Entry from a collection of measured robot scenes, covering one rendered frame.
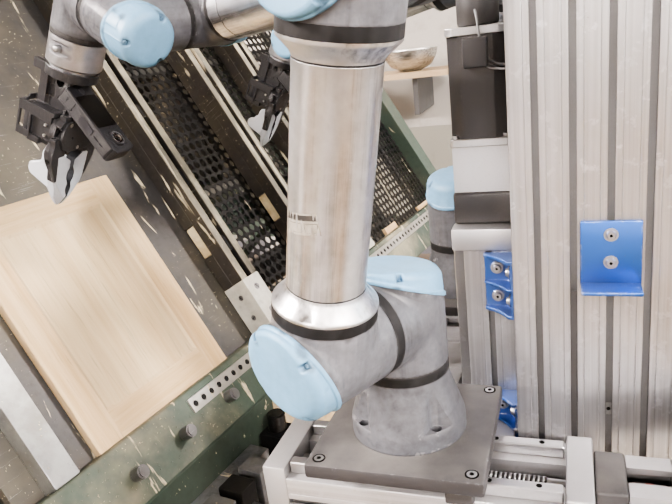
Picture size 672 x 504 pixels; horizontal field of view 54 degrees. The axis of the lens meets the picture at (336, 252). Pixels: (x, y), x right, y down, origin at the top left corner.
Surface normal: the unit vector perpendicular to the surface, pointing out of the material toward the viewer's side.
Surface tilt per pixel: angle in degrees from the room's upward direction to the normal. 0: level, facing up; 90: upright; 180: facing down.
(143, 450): 60
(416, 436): 73
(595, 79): 90
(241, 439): 90
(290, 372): 97
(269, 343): 98
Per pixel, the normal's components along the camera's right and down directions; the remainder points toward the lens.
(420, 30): -0.32, 0.33
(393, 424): -0.37, 0.03
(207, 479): 0.88, 0.04
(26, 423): 0.70, -0.44
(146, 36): 0.70, 0.53
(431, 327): 0.71, 0.15
